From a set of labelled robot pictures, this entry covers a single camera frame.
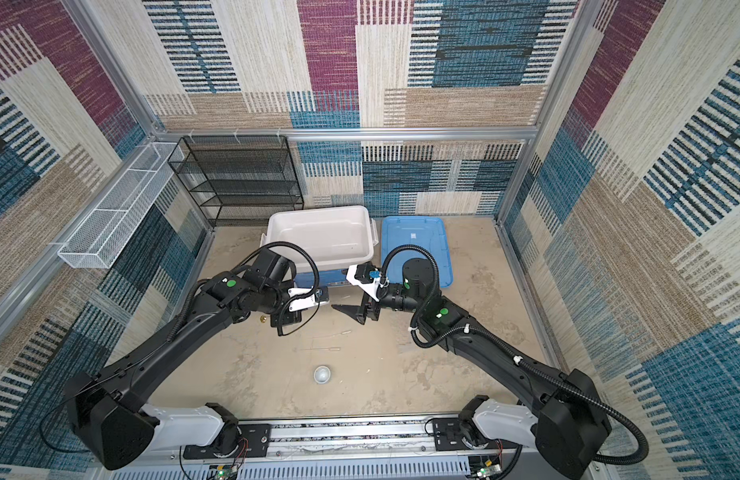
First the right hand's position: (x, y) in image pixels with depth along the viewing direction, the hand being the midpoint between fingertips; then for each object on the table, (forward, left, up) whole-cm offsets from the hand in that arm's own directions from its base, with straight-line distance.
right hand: (342, 288), depth 69 cm
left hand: (+3, +11, -9) cm, 15 cm away
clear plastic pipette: (+2, +2, -28) cm, 28 cm away
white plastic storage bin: (+38, +6, -25) cm, 46 cm away
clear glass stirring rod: (-3, +6, -28) cm, 29 cm away
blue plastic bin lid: (+41, -28, -27) cm, 56 cm away
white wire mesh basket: (+12, +57, +6) cm, 59 cm away
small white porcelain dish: (-11, +8, -27) cm, 30 cm away
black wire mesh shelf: (+53, +40, -8) cm, 67 cm away
